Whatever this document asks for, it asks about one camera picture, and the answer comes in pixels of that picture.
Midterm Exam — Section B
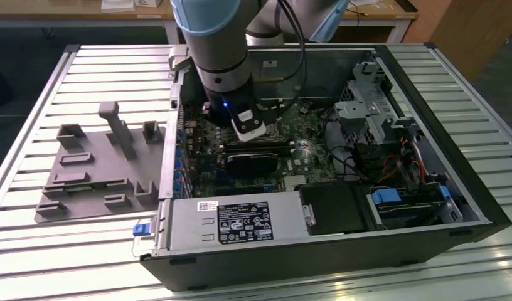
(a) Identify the black expansion slot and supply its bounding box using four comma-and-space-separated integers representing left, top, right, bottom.
216, 187, 268, 198

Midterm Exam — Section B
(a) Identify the black graphics card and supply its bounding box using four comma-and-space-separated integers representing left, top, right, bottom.
224, 152, 278, 174

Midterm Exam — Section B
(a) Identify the green motherboard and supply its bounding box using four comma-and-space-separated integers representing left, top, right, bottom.
178, 97, 353, 200

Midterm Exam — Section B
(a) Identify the silver finned heatsink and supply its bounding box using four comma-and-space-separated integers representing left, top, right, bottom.
284, 175, 306, 191

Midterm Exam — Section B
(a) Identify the metal drive cage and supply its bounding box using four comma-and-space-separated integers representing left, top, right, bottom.
333, 61, 416, 147

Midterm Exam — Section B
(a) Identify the grey parts rack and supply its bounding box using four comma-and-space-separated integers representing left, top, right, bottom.
31, 102, 167, 224

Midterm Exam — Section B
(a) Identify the silver power supply box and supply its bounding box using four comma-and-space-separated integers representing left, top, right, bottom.
165, 191, 310, 252

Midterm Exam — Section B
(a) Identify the white cardboard box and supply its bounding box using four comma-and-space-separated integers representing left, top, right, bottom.
99, 0, 135, 14

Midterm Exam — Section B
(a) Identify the black disk bay box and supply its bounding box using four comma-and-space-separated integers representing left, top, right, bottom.
294, 181, 368, 236

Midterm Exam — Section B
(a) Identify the hard disk in blue carrier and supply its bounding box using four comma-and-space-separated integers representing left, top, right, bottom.
366, 184, 452, 227

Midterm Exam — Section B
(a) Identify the wooden desk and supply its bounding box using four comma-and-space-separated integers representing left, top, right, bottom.
0, 0, 418, 45

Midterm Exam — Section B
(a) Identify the black open PC case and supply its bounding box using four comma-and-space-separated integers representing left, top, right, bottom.
138, 43, 512, 292

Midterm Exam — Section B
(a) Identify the wooden cabinet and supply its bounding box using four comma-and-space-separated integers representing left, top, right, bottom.
429, 0, 512, 81

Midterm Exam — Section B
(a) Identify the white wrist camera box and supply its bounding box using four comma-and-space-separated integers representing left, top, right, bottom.
230, 109, 268, 143

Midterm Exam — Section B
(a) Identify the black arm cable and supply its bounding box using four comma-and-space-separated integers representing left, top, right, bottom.
268, 0, 306, 119

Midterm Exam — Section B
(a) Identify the black looped wire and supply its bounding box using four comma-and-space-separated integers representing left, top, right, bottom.
326, 146, 372, 184

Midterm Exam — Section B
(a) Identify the coloured power wire bundle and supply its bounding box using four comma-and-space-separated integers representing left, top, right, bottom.
374, 137, 428, 192

